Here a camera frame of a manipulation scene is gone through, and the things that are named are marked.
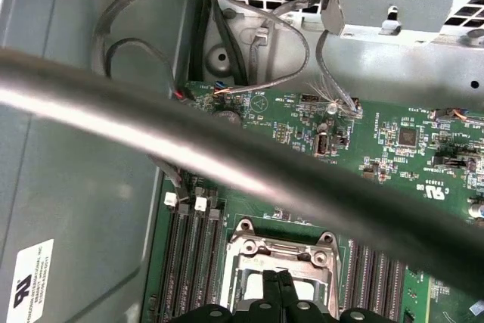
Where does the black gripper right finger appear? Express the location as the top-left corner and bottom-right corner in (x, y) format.
(279, 269), (389, 323)

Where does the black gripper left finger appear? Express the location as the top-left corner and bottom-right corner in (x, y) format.
(175, 269), (283, 323)

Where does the CPU chip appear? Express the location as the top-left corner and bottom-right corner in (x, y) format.
(241, 279), (328, 303)

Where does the metal socket cover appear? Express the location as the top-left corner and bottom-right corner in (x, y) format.
(226, 241), (342, 320)

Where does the CPU socket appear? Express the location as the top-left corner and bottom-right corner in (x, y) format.
(225, 216), (343, 323)

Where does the RAM slot with black latch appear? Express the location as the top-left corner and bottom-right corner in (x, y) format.
(172, 201), (192, 323)
(206, 207), (226, 323)
(343, 241), (362, 323)
(374, 254), (392, 323)

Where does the green motherboard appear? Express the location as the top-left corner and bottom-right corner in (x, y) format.
(145, 80), (484, 323)

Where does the black PC case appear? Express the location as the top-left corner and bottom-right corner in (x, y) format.
(0, 0), (484, 323)

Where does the thick dark cable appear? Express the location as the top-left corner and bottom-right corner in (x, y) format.
(0, 45), (484, 307)

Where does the grey braided cable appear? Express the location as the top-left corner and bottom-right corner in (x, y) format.
(222, 5), (312, 94)
(315, 30), (364, 118)

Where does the thin black cable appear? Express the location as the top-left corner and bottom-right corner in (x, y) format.
(105, 37), (182, 103)

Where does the grey sleeved cable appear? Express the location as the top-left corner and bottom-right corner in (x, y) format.
(90, 0), (326, 78)

